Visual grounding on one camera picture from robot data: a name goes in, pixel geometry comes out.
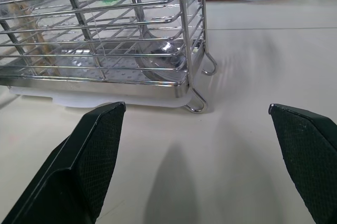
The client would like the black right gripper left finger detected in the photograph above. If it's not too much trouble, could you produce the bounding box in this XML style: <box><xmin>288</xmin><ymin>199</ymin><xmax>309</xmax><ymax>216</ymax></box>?
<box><xmin>0</xmin><ymin>101</ymin><xmax>126</xmax><ymax>224</ymax></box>

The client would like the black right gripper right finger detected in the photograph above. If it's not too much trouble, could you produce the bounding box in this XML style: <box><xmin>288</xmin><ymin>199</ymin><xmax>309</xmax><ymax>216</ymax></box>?
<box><xmin>267</xmin><ymin>104</ymin><xmax>337</xmax><ymax>224</ymax></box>

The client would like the white plastic drip tray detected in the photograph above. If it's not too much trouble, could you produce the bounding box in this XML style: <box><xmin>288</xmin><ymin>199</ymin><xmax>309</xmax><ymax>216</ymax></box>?
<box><xmin>7</xmin><ymin>86</ymin><xmax>191</xmax><ymax>109</ymax></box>

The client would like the stainless steel spoon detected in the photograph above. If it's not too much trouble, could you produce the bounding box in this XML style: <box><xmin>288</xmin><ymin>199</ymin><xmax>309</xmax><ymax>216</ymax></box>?
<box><xmin>128</xmin><ymin>0</ymin><xmax>187</xmax><ymax>82</ymax></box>

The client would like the steel wire cutlery rack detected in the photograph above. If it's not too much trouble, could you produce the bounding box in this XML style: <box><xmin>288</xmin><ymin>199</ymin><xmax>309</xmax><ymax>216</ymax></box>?
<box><xmin>0</xmin><ymin>0</ymin><xmax>218</xmax><ymax>113</ymax></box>

